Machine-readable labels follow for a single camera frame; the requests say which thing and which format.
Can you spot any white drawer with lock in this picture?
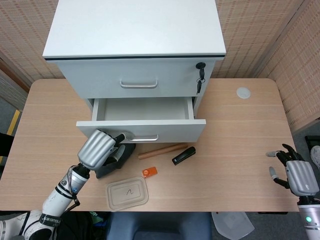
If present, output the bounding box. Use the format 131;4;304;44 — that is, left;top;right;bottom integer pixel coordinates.
55;59;216;100

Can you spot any black floor box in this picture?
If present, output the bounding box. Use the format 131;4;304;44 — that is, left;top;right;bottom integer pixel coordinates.
304;134;320;151

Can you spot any black bag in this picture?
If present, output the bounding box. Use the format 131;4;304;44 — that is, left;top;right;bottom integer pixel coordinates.
56;211;110;240

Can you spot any black key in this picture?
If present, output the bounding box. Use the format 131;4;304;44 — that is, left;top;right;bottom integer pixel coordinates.
195;62;207;80
196;78;206;95

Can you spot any black equipment block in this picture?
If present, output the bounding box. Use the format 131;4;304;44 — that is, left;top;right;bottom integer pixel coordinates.
0;133;15;165

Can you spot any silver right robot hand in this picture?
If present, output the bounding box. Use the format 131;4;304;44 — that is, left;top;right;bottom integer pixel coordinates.
265;143;320;198

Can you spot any black stapler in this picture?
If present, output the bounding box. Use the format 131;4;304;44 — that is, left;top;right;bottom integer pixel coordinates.
171;146;197;166

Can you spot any orange toy block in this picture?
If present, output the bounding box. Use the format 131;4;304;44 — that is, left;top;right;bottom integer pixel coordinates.
142;166;158;178

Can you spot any round grey cable grommet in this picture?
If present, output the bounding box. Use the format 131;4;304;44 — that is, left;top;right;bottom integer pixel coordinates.
236;86;252;100

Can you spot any blue chair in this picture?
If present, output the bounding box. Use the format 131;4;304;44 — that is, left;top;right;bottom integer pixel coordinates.
106;211;213;240

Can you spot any wooden rolling stick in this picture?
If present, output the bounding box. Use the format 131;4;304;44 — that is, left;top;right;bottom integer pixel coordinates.
138;143;189;160

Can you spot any white shallow drawer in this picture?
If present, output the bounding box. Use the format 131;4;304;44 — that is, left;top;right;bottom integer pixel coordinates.
75;97;207;145

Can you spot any green packet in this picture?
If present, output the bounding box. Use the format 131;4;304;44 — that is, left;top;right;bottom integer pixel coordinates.
89;211;104;223

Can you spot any white shoe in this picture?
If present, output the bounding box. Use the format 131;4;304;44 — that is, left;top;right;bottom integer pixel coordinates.
310;145;320;169

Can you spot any silver drawer handle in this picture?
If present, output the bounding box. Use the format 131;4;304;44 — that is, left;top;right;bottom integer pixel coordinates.
119;79;159;90
123;133;160;143

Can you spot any woven bamboo partition screen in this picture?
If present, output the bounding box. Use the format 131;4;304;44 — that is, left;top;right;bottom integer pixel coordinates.
257;0;320;134
0;49;33;101
0;0;307;84

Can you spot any white drawer cabinet body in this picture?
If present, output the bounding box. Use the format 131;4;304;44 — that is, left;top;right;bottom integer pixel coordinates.
41;0;227;120

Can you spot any beige pulp lunch box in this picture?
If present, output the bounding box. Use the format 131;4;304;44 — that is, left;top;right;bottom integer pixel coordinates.
106;176;150;210

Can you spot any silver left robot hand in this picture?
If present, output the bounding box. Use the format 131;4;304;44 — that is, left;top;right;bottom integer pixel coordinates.
76;129;129;176

